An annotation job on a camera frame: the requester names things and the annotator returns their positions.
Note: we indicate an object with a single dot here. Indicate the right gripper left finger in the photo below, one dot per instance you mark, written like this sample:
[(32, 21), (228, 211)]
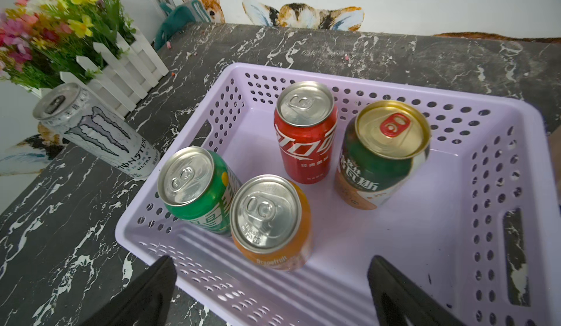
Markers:
[(145, 301)]

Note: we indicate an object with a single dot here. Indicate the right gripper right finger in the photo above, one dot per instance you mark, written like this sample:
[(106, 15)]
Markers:
[(399, 301)]

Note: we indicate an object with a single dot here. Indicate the green Sprite can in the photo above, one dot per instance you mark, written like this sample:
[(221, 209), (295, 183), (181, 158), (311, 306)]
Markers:
[(198, 186)]

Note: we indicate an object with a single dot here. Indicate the orange soda can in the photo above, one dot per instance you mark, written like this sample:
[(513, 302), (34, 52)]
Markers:
[(270, 220)]

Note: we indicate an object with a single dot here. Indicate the green gold-top beer can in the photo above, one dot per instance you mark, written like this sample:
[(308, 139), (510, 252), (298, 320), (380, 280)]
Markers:
[(382, 148)]

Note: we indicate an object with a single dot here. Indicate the white Monster energy can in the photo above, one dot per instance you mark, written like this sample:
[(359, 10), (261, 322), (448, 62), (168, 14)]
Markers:
[(78, 116)]

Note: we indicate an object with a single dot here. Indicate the red Coca-Cola can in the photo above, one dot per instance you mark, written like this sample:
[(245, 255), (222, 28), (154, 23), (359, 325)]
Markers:
[(305, 121)]

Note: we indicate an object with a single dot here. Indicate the colourful flowers white fence planter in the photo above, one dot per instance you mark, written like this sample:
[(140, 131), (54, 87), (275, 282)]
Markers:
[(97, 44)]

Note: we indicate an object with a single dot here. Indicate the teal plush toy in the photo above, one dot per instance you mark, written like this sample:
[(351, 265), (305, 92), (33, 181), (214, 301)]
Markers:
[(191, 11)]

